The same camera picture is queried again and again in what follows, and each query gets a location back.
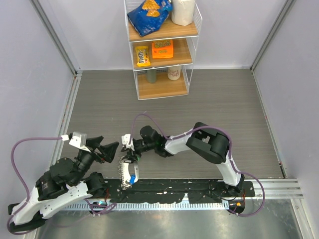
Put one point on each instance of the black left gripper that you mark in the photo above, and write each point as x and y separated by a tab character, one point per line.
108	151

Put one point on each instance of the yellow candy bag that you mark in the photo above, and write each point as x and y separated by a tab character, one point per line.
143	59

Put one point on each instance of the white paper towel roll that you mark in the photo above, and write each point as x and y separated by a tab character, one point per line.
182	12

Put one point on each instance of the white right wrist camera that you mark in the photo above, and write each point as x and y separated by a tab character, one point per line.
127	142

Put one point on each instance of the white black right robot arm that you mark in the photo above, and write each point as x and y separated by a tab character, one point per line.
210	143

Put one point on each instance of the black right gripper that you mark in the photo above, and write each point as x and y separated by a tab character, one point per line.
133	155

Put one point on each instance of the key with blue tag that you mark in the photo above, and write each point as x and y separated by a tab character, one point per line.
132	179

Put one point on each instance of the white slotted cable duct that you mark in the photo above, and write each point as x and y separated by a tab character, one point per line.
183	205

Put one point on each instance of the blue chips bag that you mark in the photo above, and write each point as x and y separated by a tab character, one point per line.
149	16

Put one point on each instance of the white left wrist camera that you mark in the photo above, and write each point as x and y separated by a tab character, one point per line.
77	140

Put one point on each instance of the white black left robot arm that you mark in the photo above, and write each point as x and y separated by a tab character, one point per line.
63	184

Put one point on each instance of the white printed cup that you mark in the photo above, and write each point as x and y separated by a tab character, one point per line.
173	72

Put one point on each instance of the white wire shelf unit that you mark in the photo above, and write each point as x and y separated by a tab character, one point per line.
163	61

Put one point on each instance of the metal key organizer with rings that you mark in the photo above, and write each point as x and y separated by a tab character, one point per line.
126	169

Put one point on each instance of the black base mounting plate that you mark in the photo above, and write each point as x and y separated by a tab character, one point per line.
169	191

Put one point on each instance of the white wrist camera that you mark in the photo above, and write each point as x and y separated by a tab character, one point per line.
127	142
77	140

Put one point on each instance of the orange candy box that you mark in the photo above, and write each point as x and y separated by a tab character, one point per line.
162	49

